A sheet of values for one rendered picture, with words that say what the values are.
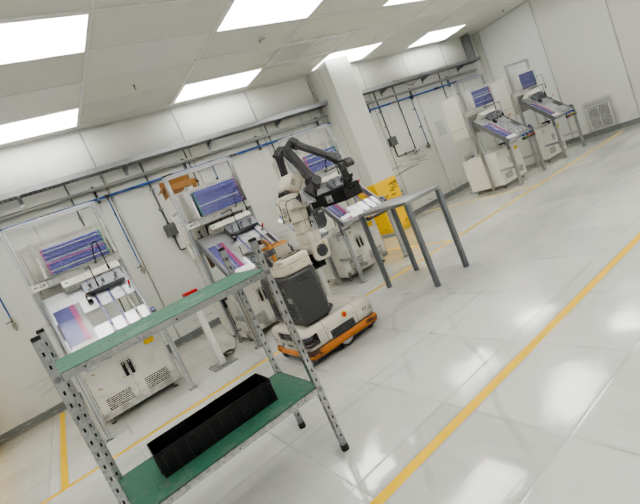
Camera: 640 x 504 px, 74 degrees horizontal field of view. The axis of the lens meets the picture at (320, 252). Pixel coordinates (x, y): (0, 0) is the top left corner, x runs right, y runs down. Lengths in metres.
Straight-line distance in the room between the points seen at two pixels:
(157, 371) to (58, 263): 1.29
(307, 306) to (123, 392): 1.95
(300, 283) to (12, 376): 3.77
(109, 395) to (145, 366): 0.36
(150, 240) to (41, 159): 1.52
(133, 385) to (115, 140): 3.24
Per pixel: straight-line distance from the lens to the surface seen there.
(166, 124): 6.43
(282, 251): 3.26
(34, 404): 5.98
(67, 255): 4.37
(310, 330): 3.15
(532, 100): 9.13
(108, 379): 4.29
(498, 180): 7.74
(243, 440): 1.97
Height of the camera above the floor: 1.18
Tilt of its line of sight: 8 degrees down
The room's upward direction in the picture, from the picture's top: 23 degrees counter-clockwise
